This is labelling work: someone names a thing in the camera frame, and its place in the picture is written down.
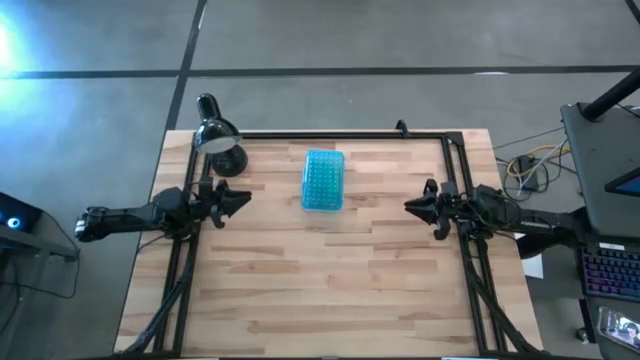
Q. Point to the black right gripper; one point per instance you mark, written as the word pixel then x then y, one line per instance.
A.
pixel 442 212

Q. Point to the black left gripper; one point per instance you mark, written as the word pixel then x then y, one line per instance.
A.
pixel 215 207

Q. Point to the teal plastic pencil case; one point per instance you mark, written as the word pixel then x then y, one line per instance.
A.
pixel 323 180

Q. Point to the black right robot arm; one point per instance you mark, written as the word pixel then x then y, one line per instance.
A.
pixel 525 217

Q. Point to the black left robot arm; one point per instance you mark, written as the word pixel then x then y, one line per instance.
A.
pixel 125 217

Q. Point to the black desk lamp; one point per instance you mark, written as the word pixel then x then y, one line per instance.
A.
pixel 217 135

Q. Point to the small black clamp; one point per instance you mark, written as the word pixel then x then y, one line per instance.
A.
pixel 402 127

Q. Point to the black power adapter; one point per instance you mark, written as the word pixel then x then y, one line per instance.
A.
pixel 527 172

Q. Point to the white paper sheet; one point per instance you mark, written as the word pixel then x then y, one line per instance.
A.
pixel 534 267

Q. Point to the black stand beside table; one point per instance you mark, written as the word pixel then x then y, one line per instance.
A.
pixel 50 250

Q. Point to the backlit laptop keyboard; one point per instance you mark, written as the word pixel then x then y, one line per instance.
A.
pixel 612 272

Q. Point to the dark tablet screen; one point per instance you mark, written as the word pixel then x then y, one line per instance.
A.
pixel 625 184

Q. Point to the black device with blue light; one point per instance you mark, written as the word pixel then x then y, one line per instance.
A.
pixel 20 212

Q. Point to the black slanted pole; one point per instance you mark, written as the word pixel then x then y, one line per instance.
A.
pixel 612 95

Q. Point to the smartphone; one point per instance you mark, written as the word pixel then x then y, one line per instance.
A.
pixel 620 327

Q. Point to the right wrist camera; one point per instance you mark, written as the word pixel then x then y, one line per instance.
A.
pixel 448 191

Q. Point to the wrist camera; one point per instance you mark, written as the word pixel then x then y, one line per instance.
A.
pixel 206 187
pixel 448 191

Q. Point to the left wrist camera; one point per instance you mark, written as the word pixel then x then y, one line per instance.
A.
pixel 206 187

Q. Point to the black aluminium table frame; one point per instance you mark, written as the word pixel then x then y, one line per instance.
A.
pixel 325 135

